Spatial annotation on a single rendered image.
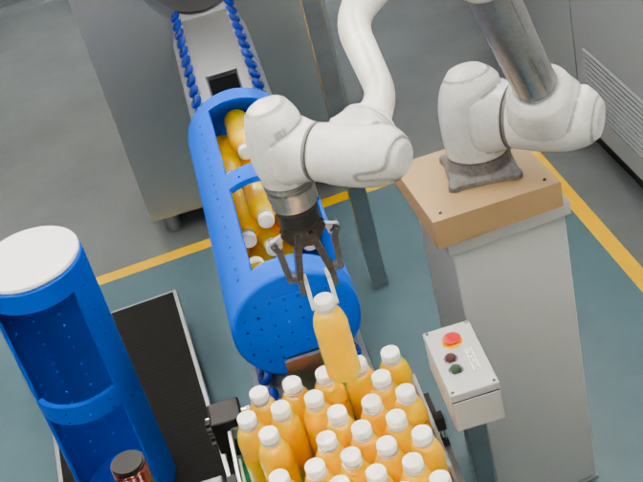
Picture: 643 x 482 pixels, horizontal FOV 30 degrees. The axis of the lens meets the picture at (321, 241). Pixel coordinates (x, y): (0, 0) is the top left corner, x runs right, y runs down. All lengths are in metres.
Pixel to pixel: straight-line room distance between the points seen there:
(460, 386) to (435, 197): 0.69
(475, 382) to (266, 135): 0.68
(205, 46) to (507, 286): 1.66
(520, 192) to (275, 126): 1.00
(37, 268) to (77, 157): 2.64
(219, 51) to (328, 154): 2.23
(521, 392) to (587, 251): 1.22
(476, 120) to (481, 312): 0.51
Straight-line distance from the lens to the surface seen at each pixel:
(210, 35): 4.30
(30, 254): 3.24
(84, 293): 3.20
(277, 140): 2.01
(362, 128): 1.97
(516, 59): 2.58
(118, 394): 3.39
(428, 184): 2.97
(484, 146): 2.86
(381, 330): 4.21
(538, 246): 3.00
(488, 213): 2.85
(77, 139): 5.94
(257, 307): 2.55
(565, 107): 2.73
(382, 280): 4.38
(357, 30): 2.21
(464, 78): 2.83
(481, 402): 2.37
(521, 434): 3.38
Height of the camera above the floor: 2.73
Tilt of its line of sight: 36 degrees down
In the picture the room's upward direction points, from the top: 15 degrees counter-clockwise
